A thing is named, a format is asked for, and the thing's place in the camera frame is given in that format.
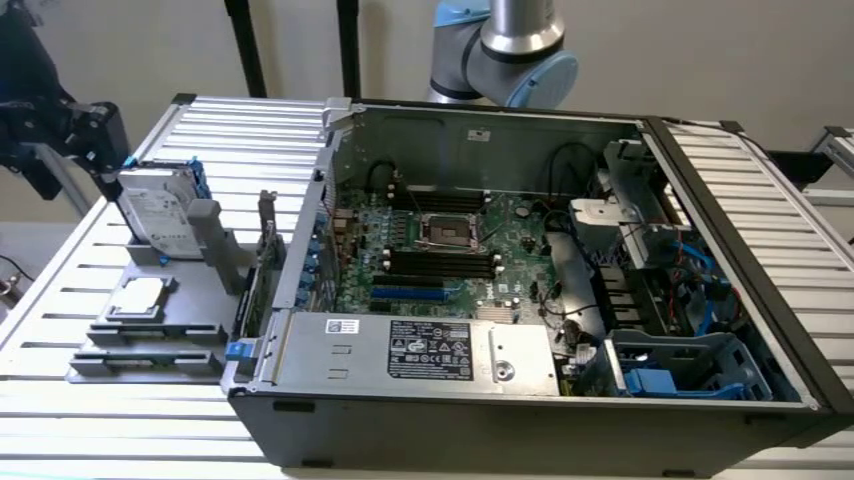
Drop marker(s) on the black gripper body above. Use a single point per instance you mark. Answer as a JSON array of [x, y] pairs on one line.
[[100, 135]]

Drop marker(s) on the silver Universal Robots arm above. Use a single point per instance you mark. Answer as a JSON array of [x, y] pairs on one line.
[[513, 35]]

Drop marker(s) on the silver CPU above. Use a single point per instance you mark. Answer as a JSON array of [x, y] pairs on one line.
[[137, 296]]

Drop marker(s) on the black RAM slot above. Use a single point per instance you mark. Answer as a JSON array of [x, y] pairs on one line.
[[436, 201], [440, 267], [440, 260], [436, 196], [436, 190], [440, 273], [440, 254]]

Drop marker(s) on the long black expansion slot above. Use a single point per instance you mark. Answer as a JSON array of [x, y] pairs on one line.
[[407, 282]]

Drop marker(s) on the short black expansion slot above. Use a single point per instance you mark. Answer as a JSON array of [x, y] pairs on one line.
[[387, 307]]

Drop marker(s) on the blue expansion slot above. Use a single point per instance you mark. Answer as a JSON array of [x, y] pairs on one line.
[[408, 295]]

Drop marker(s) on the blue disk caddy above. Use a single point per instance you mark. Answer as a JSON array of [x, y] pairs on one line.
[[198, 180]]

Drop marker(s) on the silver hard disk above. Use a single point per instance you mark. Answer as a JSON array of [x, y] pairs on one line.
[[160, 220]]

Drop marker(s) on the black stand pole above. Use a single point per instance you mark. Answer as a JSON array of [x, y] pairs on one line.
[[245, 45], [347, 45]]

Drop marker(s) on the green graphics card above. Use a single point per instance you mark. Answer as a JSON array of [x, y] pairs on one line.
[[266, 260]]

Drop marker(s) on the grey parts rack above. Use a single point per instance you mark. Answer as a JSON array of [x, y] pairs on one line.
[[193, 300]]

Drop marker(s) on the blue case latch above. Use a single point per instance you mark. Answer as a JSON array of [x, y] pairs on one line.
[[240, 355]]

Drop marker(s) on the silver power supply unit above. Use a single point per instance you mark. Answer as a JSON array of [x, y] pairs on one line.
[[333, 350]]

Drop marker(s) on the white case sticker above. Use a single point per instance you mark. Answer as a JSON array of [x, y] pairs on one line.
[[476, 134]]

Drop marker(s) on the green motherboard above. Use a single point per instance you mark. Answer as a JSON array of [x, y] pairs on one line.
[[516, 272]]

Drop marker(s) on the silver chipset heatsink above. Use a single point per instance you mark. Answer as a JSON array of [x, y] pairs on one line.
[[497, 313]]

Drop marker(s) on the black open PC case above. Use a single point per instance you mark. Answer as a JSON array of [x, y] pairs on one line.
[[467, 430]]

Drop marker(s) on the silver metal drive cage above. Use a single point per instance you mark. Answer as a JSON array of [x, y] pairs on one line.
[[633, 200]]

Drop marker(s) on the black fan shroud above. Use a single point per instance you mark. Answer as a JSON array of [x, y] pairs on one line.
[[627, 300]]

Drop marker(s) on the blue-grey plastic disk bay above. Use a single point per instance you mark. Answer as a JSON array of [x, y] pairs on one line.
[[700, 350]]

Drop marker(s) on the CPU socket with metal frame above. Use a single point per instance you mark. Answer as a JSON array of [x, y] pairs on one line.
[[448, 232]]

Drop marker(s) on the black bracket block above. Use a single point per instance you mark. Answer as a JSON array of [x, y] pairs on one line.
[[796, 165]]

